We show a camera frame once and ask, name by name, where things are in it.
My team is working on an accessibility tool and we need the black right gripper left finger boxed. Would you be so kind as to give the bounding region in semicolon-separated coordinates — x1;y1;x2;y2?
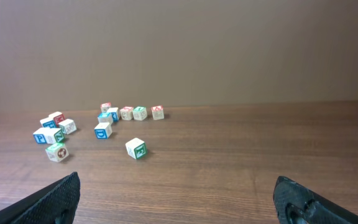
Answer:
0;172;80;224

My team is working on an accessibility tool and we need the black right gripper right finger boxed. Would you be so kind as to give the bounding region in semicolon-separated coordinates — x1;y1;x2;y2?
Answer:
273;176;358;224

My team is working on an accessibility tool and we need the plain white picture block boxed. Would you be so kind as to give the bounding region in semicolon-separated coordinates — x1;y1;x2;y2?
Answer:
58;119;76;134

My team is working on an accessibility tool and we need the green-sided picture block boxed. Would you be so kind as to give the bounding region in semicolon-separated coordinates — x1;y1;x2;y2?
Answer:
125;138;147;159

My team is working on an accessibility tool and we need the red V block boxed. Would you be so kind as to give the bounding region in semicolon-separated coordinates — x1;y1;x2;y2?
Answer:
151;105;164;120

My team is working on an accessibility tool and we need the green J letter block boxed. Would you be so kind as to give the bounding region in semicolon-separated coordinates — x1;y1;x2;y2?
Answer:
45;142;69;162

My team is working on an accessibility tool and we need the green-sided Z block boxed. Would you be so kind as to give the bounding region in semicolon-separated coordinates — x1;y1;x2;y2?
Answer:
44;128;65;144

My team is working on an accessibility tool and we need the blue P letter block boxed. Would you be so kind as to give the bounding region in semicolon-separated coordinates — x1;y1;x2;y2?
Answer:
33;128;50;144

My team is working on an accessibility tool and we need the blue-sided white block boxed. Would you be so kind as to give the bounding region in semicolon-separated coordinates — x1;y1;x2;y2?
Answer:
40;117;57;128

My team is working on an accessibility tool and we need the blue D letter block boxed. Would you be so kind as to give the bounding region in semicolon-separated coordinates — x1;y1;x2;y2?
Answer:
94;122;112;139

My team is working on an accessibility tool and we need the red-sided white block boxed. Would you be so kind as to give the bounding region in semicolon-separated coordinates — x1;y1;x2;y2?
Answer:
48;111;65;127

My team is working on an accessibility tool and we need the blue-topped block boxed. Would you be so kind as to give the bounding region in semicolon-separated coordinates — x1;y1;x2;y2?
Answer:
98;113;113;125

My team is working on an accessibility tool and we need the red A top block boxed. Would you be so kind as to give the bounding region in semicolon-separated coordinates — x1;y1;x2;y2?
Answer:
101;102;111;113

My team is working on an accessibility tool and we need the blue-sided picture block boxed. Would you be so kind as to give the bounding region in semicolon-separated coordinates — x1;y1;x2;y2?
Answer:
107;107;121;122

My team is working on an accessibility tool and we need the red 6 block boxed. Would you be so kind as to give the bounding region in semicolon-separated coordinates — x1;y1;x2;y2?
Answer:
120;106;134;121

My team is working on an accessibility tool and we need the green V block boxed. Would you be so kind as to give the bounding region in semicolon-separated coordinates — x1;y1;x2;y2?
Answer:
132;106;147;121

